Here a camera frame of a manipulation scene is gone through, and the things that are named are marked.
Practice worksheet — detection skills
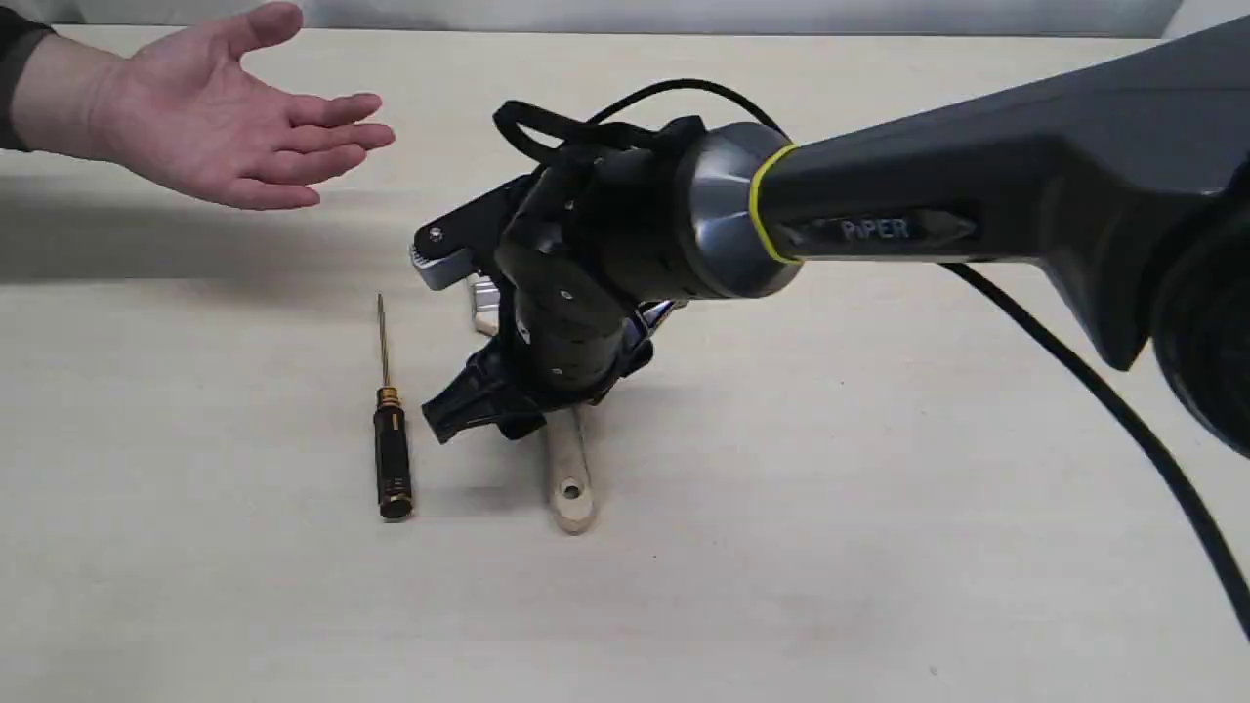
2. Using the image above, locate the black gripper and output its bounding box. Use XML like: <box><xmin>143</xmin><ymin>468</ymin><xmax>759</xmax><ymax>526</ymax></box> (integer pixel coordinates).
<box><xmin>421</xmin><ymin>116</ymin><xmax>706</xmax><ymax>444</ymax></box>

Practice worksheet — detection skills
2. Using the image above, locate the wooden paint brush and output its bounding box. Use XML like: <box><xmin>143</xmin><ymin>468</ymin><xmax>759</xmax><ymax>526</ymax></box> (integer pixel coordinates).
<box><xmin>466</xmin><ymin>274</ymin><xmax>598</xmax><ymax>535</ymax></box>

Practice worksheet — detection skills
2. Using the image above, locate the black gold handled screwdriver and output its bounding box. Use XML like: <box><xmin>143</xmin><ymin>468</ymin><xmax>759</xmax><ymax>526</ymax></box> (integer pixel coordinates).
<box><xmin>373</xmin><ymin>293</ymin><xmax>415</xmax><ymax>523</ymax></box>

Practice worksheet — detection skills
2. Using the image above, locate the forearm in black sleeve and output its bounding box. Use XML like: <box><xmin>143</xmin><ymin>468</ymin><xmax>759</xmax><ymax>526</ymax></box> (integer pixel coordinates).
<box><xmin>1</xmin><ymin>6</ymin><xmax>124</xmax><ymax>163</ymax></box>

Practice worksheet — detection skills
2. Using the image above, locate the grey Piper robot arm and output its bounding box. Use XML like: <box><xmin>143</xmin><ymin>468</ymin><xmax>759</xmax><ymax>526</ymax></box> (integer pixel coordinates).
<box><xmin>413</xmin><ymin>18</ymin><xmax>1249</xmax><ymax>453</ymax></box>

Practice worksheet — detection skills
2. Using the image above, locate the person's bare hand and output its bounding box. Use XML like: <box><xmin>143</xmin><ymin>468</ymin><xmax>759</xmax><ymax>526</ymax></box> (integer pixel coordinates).
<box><xmin>93</xmin><ymin>3</ymin><xmax>396</xmax><ymax>211</ymax></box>

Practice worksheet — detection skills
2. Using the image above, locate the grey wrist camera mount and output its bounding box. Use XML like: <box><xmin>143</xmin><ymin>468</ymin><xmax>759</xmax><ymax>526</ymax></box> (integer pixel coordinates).
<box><xmin>410</xmin><ymin>175</ymin><xmax>534</xmax><ymax>291</ymax></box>

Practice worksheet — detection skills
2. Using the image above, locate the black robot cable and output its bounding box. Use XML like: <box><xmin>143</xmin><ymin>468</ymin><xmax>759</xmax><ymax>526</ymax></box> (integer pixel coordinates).
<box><xmin>494</xmin><ymin>79</ymin><xmax>1250</xmax><ymax>640</ymax></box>

